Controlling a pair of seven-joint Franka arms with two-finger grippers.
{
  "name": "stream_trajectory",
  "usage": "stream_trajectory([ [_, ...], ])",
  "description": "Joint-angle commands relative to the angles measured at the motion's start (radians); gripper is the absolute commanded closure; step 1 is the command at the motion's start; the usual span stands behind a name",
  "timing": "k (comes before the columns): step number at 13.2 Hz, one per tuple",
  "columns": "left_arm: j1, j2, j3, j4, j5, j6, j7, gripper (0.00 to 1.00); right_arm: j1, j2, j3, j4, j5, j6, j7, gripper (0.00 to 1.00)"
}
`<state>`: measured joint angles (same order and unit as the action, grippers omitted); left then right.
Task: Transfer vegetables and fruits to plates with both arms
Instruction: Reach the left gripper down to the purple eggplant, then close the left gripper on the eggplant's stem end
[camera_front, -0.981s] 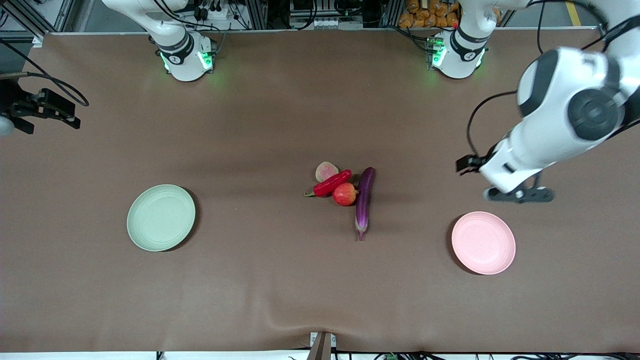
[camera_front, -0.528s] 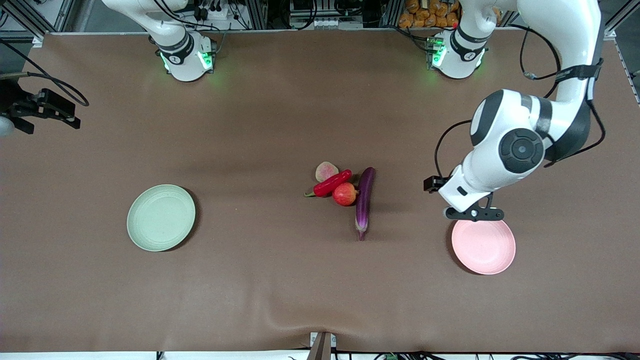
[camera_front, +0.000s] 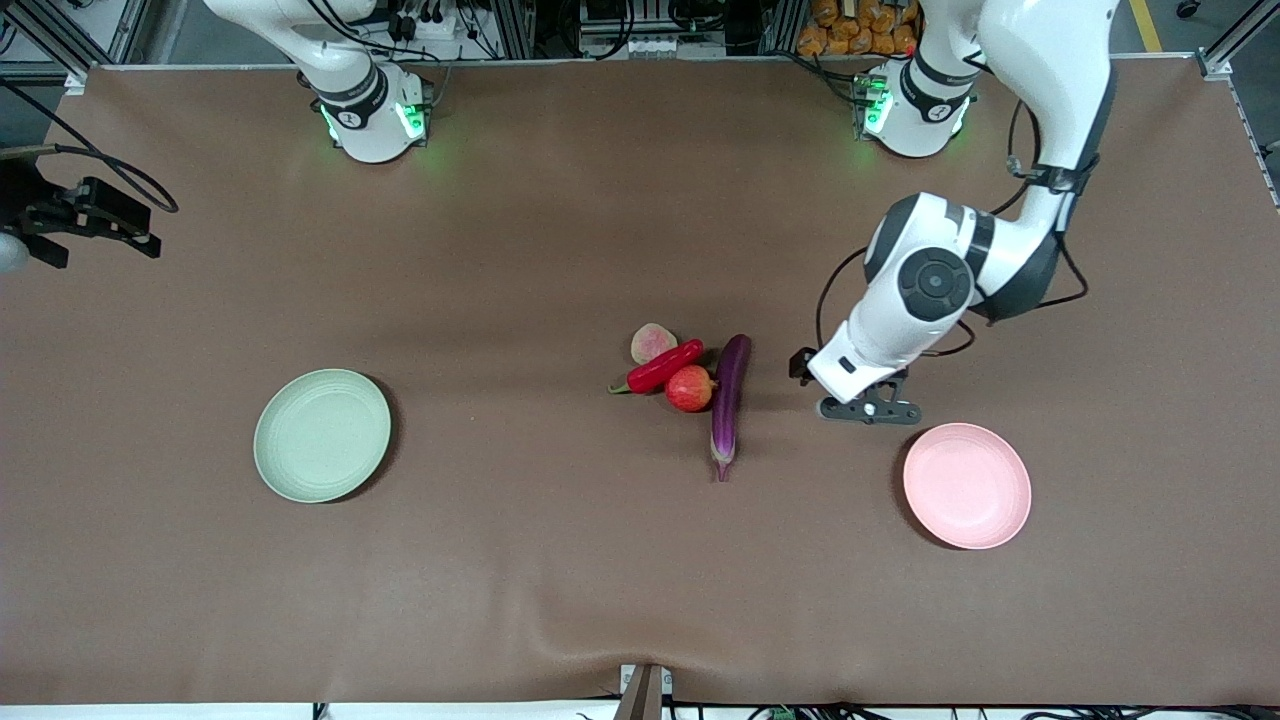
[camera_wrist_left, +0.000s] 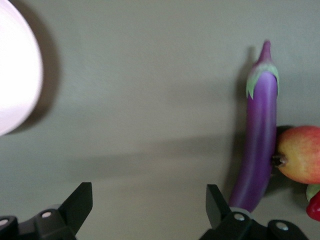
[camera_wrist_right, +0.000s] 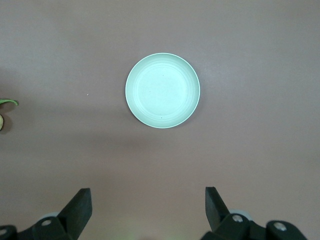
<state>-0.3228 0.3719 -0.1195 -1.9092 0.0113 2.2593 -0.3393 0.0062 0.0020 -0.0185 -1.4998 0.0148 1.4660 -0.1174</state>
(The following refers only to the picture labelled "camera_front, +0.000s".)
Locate white terminal block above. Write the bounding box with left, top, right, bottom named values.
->
left=625, top=35, right=706, bottom=59

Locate red yellow apple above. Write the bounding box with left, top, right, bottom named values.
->
left=664, top=364, right=718, bottom=413

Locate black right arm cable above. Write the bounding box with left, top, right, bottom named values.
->
left=0, top=75, right=181, bottom=214

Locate pink green peach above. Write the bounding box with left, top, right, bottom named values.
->
left=630, top=322, right=679, bottom=366

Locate long purple eggplant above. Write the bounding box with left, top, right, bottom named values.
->
left=709, top=333, right=753, bottom=483

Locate brown table cloth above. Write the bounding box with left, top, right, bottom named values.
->
left=0, top=55, right=1280, bottom=707

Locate aluminium frame profile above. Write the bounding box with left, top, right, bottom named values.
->
left=0, top=0, right=151, bottom=96
left=1195, top=0, right=1280, bottom=81

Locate aluminium frame post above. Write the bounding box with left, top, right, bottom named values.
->
left=490, top=0, right=536, bottom=59
left=760, top=0, right=806, bottom=56

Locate red chili pepper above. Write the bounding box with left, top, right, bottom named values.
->
left=607, top=338, right=705, bottom=396

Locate white power strip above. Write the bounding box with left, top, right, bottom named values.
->
left=385, top=0, right=461, bottom=41

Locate pale green round plate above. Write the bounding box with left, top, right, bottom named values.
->
left=253, top=368, right=393, bottom=504

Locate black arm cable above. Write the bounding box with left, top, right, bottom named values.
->
left=0, top=75, right=181, bottom=214
left=814, top=98, right=1093, bottom=361

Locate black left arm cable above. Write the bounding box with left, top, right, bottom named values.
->
left=814, top=98, right=1093, bottom=361

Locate pink round plate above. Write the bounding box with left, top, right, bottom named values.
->
left=902, top=422, right=1033, bottom=551

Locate pile of orange-brown objects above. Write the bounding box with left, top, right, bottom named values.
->
left=797, top=0, right=923, bottom=58

